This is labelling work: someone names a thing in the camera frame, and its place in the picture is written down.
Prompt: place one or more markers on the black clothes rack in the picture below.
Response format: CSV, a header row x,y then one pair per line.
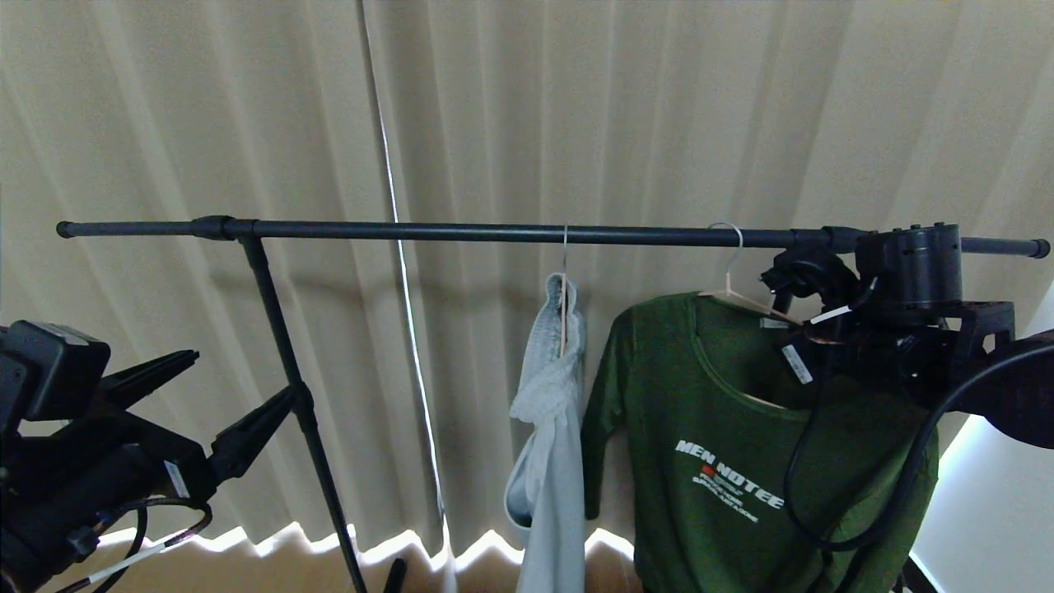
x,y
494,233

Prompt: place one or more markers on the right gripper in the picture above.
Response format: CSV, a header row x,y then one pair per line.
x,y
856,362

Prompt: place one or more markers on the pale grey shorts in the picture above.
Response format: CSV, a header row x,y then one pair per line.
x,y
552,428

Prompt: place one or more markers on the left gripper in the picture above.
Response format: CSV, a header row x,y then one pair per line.
x,y
90,486

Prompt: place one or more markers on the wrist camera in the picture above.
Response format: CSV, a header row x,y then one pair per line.
x,y
811,272
49,371

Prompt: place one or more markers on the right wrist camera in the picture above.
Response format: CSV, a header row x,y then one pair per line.
x,y
811,272

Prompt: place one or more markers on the pink clothes hanger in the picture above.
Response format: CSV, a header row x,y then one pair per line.
x,y
733,280
564,288

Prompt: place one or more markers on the beige curtain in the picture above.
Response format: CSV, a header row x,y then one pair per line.
x,y
576,99

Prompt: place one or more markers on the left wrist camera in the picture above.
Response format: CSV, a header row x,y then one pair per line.
x,y
49,371

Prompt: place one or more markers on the green garment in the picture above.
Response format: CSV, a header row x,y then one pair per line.
x,y
725,461

